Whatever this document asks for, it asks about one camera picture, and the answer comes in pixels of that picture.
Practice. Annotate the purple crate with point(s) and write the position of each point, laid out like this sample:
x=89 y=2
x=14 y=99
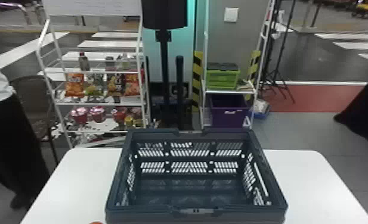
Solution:
x=229 y=115

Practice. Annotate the green crate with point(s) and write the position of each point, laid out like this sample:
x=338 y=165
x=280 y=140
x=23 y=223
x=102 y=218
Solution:
x=223 y=79

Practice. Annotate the orange snack packet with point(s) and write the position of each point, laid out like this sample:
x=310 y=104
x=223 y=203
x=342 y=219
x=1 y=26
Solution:
x=131 y=85
x=74 y=85

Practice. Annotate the red noodle cup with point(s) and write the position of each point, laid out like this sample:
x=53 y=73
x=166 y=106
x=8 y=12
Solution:
x=79 y=115
x=98 y=114
x=120 y=115

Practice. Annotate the green snack packet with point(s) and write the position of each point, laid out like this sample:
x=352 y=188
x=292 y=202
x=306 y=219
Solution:
x=93 y=90

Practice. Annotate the dark blue basket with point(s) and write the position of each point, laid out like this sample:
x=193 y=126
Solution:
x=196 y=215

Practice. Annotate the dark bottle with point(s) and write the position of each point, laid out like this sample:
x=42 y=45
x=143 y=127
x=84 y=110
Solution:
x=83 y=62

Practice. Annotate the black tripod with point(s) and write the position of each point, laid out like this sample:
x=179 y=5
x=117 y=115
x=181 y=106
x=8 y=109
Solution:
x=276 y=47

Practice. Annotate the person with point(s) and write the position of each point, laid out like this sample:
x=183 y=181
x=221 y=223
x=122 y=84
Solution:
x=2 y=134

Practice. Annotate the yellow black striped post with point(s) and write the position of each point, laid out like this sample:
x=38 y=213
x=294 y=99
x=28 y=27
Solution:
x=197 y=70
x=254 y=64

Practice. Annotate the white wall plate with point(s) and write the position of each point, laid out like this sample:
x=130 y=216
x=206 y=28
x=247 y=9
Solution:
x=231 y=14

